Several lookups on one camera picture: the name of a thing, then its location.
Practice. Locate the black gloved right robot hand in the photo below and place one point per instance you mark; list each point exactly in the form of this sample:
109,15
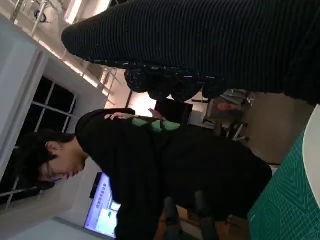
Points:
200,37

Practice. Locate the white square plate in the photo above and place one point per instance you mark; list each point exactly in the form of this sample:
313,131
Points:
312,155

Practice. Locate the black monitor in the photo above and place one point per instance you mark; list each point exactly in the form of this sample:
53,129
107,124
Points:
175,110

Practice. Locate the grey swivel office chair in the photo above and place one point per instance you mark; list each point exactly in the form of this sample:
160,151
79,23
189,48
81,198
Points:
232,117

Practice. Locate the person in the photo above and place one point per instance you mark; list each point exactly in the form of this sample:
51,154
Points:
162,162

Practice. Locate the dark paned window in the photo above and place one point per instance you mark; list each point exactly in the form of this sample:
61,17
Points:
57,100

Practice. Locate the green cutting mat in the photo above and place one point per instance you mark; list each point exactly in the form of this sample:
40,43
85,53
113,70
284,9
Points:
282,200

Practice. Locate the large wall display screen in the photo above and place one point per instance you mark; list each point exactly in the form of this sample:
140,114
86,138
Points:
102,215

